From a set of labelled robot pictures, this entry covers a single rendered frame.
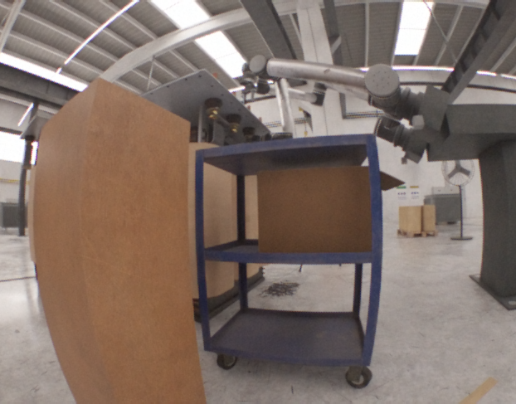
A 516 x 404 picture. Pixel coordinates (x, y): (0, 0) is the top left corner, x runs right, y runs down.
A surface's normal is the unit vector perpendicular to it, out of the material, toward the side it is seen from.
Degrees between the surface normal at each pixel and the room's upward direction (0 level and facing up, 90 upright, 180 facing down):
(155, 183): 90
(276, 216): 90
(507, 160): 90
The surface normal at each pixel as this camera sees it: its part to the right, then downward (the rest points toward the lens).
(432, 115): -0.51, -0.04
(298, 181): -0.28, -0.05
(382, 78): -0.58, 0.15
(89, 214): 0.93, -0.04
